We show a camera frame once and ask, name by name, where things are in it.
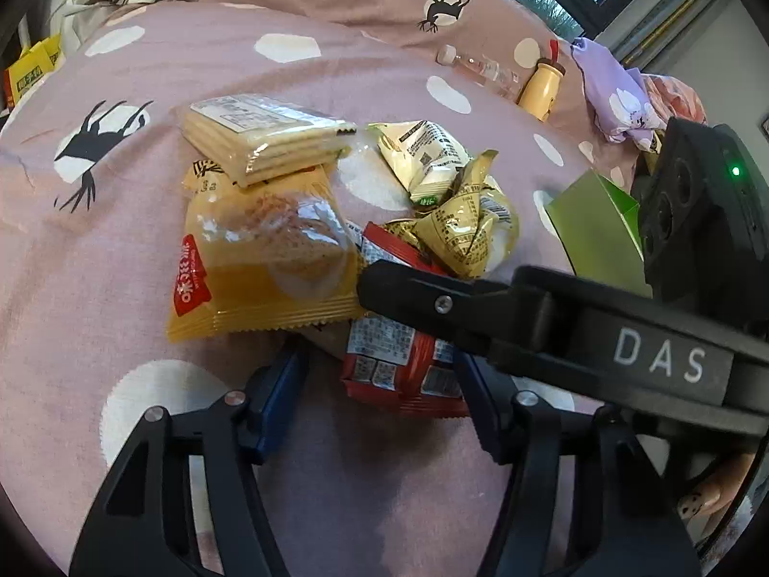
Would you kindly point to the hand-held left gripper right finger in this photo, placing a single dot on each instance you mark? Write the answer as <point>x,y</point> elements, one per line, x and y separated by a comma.
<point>477,402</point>

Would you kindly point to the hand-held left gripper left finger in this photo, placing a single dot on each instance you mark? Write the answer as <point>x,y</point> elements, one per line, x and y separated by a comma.
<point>281,400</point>

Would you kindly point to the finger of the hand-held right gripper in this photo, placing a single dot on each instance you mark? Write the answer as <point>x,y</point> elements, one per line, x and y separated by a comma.
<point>540,324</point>

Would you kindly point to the red snack packet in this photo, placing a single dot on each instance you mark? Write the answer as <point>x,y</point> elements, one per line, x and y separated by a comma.
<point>396,372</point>

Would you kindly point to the gold triangular snack packet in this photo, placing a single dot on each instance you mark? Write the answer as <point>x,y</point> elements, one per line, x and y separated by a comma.
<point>489,192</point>
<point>456,240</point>

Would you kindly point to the orange bread packet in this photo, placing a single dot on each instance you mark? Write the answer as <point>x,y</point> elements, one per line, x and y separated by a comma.
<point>264,252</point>

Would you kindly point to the cream green snack packet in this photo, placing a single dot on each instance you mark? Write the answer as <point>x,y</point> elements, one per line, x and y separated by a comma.
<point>426,156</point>

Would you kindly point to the cream cracker sandwich pack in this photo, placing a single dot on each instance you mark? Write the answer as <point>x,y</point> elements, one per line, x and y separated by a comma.
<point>258,132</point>

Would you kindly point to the person's right hand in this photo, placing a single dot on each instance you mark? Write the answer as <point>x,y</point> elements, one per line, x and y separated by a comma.
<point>715,493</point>

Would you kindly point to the green paper box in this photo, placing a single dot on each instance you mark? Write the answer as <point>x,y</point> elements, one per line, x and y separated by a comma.
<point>595,234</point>

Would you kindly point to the pink floral cloth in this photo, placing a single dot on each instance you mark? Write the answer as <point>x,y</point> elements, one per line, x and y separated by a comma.
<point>676,96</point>

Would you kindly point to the purple floral cloth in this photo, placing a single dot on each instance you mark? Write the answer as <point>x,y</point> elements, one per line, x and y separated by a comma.
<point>613,93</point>

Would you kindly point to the yellow bottle with red cap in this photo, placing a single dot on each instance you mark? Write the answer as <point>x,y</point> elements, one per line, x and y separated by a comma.
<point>542,87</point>

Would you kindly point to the pink dotted blanket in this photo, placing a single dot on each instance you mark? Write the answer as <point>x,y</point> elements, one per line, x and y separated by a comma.
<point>90,240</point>

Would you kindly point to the clear plastic bottle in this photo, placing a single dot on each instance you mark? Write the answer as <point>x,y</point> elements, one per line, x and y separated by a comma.
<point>480,69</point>

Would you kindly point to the yellow packet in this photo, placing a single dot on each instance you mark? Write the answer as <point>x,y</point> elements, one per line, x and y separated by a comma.
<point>33,69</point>

